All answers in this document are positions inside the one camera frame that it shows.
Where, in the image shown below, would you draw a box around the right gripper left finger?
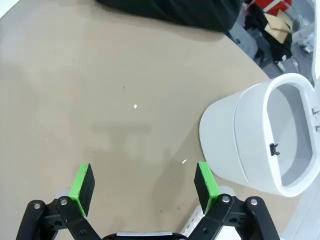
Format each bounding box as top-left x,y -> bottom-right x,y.
16,163 -> 102,240

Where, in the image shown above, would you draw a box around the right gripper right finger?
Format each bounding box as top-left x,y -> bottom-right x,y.
186,161 -> 282,240

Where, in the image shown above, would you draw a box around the white lidded trash bin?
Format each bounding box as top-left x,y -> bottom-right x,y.
198,72 -> 320,198

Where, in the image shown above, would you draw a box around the brown cardboard pieces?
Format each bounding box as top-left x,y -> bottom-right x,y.
263,11 -> 295,43

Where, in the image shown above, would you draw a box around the person in black jacket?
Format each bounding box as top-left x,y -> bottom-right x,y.
94,0 -> 245,33

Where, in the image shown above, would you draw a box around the red bag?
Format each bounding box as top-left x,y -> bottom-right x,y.
246,0 -> 293,16

